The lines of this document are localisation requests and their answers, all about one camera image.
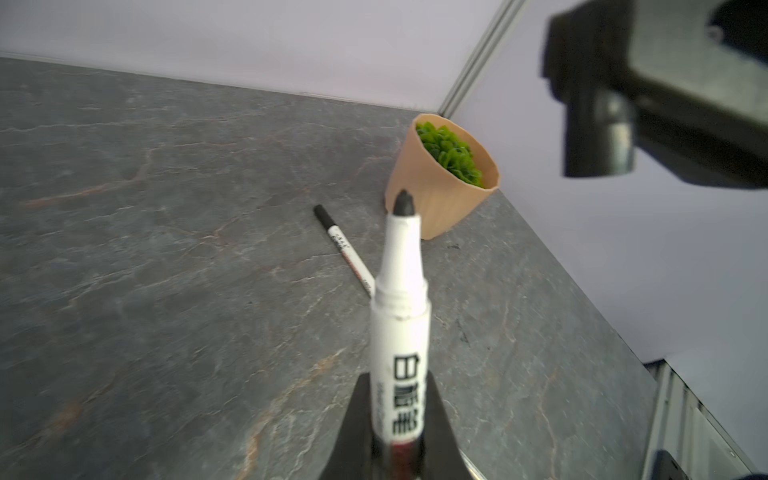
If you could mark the white marker pen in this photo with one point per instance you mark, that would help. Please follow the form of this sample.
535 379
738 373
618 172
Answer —
345 248
400 319

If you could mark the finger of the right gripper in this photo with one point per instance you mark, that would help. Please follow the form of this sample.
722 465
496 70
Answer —
695 72

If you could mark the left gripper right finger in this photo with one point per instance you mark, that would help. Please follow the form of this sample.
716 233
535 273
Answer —
442 458

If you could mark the potted green plant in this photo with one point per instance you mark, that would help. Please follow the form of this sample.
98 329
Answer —
441 198

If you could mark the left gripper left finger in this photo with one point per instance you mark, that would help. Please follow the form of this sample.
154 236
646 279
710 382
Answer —
351 455

